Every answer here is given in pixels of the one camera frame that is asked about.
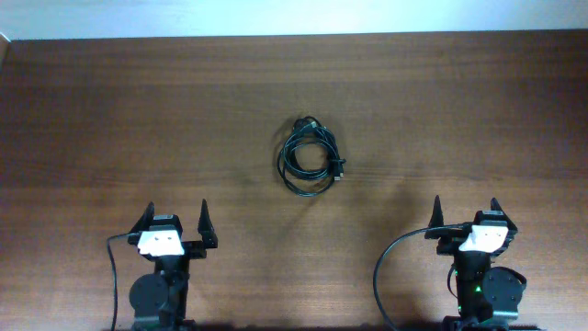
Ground left camera cable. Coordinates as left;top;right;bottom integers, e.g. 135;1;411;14
106;232;141;331

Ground black USB cable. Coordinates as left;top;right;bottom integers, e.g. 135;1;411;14
276;115;347;198

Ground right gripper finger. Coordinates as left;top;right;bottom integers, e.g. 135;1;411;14
490;198;517;231
428;195;445;228

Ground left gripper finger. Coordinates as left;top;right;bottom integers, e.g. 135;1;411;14
198;200;218;248
130;201;154;234

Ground camera cable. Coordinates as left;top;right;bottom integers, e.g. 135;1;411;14
106;232;141;331
372;223;471;331

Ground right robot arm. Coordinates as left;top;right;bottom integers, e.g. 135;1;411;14
424;198;526;331

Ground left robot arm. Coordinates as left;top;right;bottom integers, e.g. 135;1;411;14
128;201;218;331

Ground right camera cable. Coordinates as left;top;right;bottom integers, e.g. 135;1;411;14
372;223;471;331

